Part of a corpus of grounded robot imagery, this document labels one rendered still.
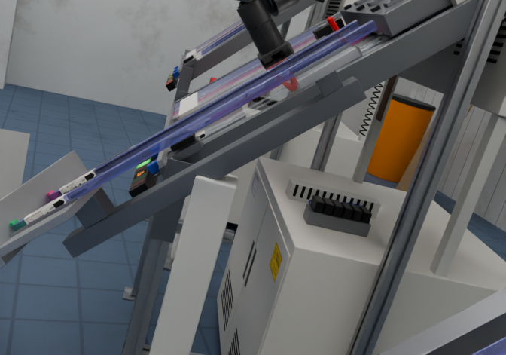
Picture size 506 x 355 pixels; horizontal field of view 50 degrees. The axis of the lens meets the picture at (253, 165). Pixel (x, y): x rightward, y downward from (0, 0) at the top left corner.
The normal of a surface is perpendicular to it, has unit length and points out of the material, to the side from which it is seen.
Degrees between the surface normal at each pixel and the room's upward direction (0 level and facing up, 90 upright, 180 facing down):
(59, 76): 90
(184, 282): 90
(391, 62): 90
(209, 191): 90
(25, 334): 0
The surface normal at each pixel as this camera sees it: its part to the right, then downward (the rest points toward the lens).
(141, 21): 0.32, 0.34
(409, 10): 0.11, 0.29
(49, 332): 0.27, -0.93
